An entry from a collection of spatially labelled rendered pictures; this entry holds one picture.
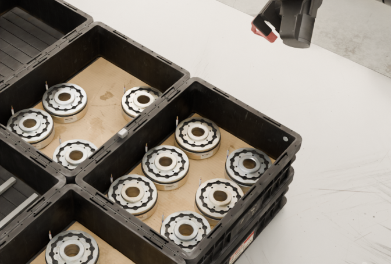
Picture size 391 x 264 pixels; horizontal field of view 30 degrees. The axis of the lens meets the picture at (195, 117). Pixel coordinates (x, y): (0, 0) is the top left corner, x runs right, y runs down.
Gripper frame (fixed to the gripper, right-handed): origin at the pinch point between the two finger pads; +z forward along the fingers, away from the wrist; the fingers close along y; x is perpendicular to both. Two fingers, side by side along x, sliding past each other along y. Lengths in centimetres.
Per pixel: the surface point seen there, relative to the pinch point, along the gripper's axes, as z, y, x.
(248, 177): -5.6, 33.1, 17.5
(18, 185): 12, 63, -16
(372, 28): 127, -97, 72
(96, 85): 25.6, 32.4, -16.3
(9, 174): 14, 63, -19
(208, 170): 2.0, 35.7, 11.8
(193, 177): 1.7, 39.2, 10.1
